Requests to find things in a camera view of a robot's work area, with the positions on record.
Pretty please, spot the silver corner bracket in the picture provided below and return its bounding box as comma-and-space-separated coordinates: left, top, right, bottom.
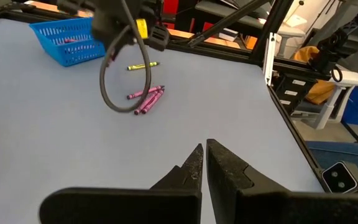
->
263, 32, 277, 87

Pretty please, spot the black diagonal frame strut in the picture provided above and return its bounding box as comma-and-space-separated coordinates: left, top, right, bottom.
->
187, 0, 272, 48

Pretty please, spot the black table frame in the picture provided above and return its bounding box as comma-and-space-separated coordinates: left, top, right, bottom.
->
0, 0, 332, 192

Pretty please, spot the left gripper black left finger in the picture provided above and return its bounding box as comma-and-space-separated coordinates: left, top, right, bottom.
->
39, 143, 204, 224

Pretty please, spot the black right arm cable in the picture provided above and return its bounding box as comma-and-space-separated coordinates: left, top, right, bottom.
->
99, 0, 152, 114

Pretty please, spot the white desk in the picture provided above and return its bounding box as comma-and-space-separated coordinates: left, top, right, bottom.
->
259, 14, 307, 58

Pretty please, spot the white plastic stool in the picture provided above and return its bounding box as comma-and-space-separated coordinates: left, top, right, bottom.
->
309, 67, 358, 131

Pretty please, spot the blue-grey table mat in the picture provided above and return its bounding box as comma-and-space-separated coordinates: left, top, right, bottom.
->
0, 17, 324, 224

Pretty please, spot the purple paper-wrapped crayon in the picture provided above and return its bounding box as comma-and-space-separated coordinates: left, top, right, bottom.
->
126, 85, 165, 100
134, 90, 161, 116
140, 88, 166, 115

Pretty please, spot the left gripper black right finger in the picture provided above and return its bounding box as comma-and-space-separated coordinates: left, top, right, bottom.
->
206, 139, 358, 224

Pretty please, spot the blue fabric chair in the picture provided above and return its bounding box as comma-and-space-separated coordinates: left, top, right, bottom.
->
305, 141, 358, 180

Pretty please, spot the blue plastic basket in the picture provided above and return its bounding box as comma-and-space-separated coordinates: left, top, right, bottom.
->
29, 17, 107, 68

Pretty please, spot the yellow bag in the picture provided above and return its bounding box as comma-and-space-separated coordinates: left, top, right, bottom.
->
292, 45, 337, 105

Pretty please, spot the table-level camera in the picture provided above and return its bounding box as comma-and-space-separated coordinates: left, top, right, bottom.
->
321, 160, 358, 195

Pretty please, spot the red box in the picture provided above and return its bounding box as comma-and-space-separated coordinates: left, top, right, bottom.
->
162, 0, 217, 32

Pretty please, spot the yellow tag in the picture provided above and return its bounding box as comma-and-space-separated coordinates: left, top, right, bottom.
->
135, 18, 149, 40

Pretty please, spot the black drawer unit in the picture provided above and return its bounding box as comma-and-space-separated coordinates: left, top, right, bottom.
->
273, 73, 316, 114

